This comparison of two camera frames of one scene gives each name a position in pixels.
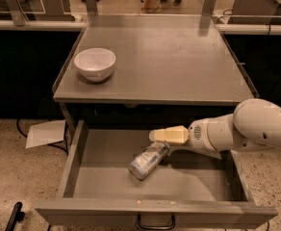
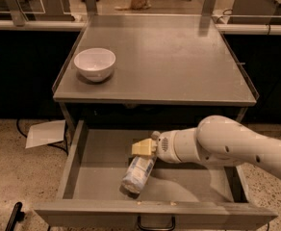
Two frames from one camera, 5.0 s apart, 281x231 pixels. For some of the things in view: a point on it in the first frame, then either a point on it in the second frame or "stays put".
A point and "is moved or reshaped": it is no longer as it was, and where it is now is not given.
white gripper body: [196, 135] -> [165, 147]
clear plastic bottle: [142, 166] is moved or reshaped
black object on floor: [17, 215] stays put
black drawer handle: [156, 226] stays put
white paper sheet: [45, 133] stays put
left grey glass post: [18, 16] stays put
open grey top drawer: [188, 187] stays put
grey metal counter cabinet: [167, 67] stays put
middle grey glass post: [90, 1] stays put
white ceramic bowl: [94, 63] stays put
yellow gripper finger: [173, 137] -> [142, 147]
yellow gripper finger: [175, 130] -> [146, 142]
